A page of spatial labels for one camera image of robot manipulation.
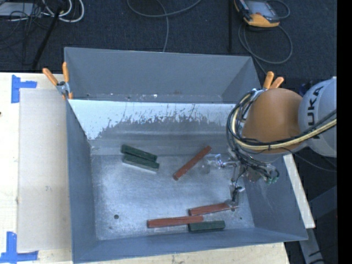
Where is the black cylinder on white bracket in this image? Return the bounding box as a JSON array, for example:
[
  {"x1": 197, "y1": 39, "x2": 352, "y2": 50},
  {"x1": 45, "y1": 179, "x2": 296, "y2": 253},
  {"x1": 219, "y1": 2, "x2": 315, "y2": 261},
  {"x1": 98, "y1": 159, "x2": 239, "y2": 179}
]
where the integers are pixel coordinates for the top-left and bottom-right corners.
[{"x1": 228, "y1": 172, "x2": 246, "y2": 207}]

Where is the red-brown flat block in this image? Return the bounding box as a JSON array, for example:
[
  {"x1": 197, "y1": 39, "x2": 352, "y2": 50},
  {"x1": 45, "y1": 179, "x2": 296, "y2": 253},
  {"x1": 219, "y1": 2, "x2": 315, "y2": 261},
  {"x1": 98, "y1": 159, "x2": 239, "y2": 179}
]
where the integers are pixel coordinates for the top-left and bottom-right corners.
[
  {"x1": 146, "y1": 214, "x2": 205, "y2": 229},
  {"x1": 172, "y1": 145, "x2": 213, "y2": 182},
  {"x1": 188, "y1": 202, "x2": 239, "y2": 217}
]

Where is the grey metal bin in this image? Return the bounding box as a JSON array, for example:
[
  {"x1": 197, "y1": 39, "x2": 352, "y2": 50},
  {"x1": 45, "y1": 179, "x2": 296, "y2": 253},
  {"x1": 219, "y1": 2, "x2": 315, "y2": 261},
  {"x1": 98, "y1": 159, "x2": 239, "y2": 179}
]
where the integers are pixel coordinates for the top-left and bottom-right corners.
[{"x1": 63, "y1": 47, "x2": 309, "y2": 264}]

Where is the dark green flat block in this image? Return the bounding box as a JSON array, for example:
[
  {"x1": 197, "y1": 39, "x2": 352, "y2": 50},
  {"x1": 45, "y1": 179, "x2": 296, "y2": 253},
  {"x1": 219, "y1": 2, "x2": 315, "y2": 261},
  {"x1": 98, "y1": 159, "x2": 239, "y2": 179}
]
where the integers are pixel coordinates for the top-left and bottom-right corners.
[
  {"x1": 122, "y1": 153, "x2": 161, "y2": 173},
  {"x1": 120, "y1": 144, "x2": 158, "y2": 162},
  {"x1": 188, "y1": 220, "x2": 227, "y2": 233}
]

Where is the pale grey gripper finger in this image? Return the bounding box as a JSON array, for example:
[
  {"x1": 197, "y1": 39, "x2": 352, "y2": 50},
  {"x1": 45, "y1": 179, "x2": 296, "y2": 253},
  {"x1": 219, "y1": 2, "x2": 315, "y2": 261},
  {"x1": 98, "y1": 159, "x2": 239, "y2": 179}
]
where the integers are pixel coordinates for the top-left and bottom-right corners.
[
  {"x1": 198, "y1": 161, "x2": 222, "y2": 175},
  {"x1": 205, "y1": 153, "x2": 224, "y2": 165}
]

